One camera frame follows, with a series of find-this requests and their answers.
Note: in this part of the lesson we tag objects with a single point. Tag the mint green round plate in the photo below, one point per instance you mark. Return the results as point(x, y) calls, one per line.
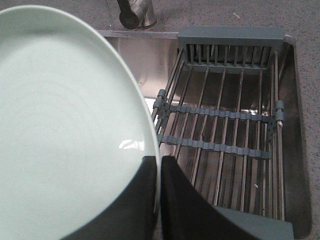
point(74, 125)

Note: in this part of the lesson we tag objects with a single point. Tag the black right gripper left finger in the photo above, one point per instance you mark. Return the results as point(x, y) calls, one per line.
point(131, 216)

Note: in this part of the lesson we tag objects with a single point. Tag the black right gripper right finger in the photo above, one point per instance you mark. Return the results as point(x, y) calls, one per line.
point(186, 215)

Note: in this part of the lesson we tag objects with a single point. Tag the teal metal drying rack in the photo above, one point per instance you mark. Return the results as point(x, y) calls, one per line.
point(221, 117)

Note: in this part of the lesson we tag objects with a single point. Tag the stainless steel sink basin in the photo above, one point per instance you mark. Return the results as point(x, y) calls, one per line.
point(151, 56)

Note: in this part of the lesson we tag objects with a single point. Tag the stainless steel faucet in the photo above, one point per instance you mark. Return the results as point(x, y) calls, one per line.
point(137, 14)

